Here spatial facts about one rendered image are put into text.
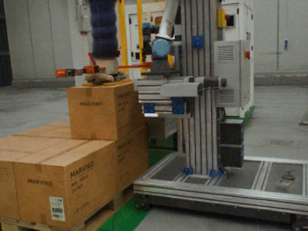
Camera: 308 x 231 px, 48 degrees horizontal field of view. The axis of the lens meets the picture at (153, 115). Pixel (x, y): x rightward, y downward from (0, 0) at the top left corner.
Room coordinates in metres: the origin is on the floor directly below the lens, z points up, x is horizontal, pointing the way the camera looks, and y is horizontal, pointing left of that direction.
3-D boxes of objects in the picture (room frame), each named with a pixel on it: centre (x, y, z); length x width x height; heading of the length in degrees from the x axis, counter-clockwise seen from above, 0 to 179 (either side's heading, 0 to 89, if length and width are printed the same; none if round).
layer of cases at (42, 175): (2.68, 0.76, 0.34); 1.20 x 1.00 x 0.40; 157
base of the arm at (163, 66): (2.54, -0.07, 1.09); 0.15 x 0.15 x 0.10
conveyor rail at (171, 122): (4.12, -0.55, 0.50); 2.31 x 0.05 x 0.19; 157
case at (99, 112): (2.84, 0.37, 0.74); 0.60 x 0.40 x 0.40; 160
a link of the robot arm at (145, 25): (3.01, 0.02, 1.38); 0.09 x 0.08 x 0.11; 113
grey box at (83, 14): (4.22, 0.76, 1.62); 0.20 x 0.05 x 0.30; 157
